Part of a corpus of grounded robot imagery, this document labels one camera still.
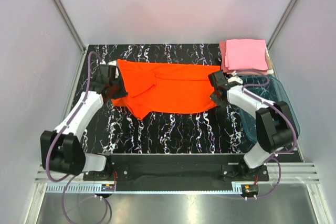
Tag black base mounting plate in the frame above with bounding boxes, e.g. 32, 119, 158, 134
83, 154, 269, 188

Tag folded salmon t-shirt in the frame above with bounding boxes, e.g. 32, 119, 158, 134
219, 39, 270, 75

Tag slotted cable duct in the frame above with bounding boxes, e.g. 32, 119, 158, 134
46, 183, 242, 195

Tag folded pink t-shirt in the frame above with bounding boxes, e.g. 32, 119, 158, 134
225, 38, 269, 70

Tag folded cream t-shirt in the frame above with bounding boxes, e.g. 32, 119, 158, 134
228, 47, 274, 76

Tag blue transparent plastic bin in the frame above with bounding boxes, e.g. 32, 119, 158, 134
239, 76, 300, 143

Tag orange t-shirt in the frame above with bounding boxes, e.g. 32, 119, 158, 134
112, 59, 220, 120

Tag aluminium frame post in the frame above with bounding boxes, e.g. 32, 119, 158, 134
266, 0, 316, 49
52, 0, 86, 53

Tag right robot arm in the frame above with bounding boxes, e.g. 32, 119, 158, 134
208, 70, 299, 180

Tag aluminium rail front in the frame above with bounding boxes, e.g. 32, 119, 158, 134
30, 163, 335, 223

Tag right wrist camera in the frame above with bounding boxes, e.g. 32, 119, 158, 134
228, 71, 243, 85

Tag right aluminium frame post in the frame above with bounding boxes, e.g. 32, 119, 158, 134
266, 0, 316, 49

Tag left aluminium frame post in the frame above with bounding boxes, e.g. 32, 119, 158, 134
52, 0, 86, 53

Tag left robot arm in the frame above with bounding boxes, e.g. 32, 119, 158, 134
40, 61, 128, 182

